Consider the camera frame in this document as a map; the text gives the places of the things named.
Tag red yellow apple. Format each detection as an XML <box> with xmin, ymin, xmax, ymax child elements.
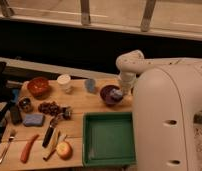
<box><xmin>56</xmin><ymin>141</ymin><xmax>72</xmax><ymax>160</ymax></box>

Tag yellow banana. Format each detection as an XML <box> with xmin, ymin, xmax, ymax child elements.
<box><xmin>43</xmin><ymin>130</ymin><xmax>60</xmax><ymax>161</ymax></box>

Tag silver fork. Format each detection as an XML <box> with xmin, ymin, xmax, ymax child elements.
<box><xmin>0</xmin><ymin>129</ymin><xmax>16</xmax><ymax>165</ymax></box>

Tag bunch of dark grapes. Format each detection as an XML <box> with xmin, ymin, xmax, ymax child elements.
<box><xmin>38</xmin><ymin>102</ymin><xmax>72</xmax><ymax>120</ymax></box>

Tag green tray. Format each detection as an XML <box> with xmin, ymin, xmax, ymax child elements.
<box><xmin>82</xmin><ymin>112</ymin><xmax>136</xmax><ymax>167</ymax></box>

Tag purple bowl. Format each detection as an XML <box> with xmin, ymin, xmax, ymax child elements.
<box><xmin>100</xmin><ymin>85</ymin><xmax>123</xmax><ymax>106</ymax></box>

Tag small dark metal cup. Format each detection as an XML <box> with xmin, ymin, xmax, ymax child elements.
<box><xmin>19</xmin><ymin>97</ymin><xmax>33</xmax><ymax>113</ymax></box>

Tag black handled knife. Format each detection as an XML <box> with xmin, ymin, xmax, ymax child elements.
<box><xmin>42</xmin><ymin>117</ymin><xmax>61</xmax><ymax>148</ymax></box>

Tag blue sponge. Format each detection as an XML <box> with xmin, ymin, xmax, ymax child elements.
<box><xmin>23</xmin><ymin>114</ymin><xmax>44</xmax><ymax>127</ymax></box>

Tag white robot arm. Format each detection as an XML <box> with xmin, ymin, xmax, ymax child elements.
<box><xmin>116</xmin><ymin>50</ymin><xmax>202</xmax><ymax>171</ymax></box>

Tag white cup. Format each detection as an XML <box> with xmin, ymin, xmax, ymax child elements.
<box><xmin>57</xmin><ymin>74</ymin><xmax>71</xmax><ymax>93</ymax></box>

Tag orange carrot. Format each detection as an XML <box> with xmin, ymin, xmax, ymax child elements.
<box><xmin>20</xmin><ymin>134</ymin><xmax>39</xmax><ymax>163</ymax></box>

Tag red bowl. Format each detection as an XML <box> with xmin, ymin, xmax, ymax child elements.
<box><xmin>27</xmin><ymin>77</ymin><xmax>50</xmax><ymax>97</ymax></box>

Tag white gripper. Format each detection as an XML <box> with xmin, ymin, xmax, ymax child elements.
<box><xmin>118</xmin><ymin>72</ymin><xmax>136</xmax><ymax>95</ymax></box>

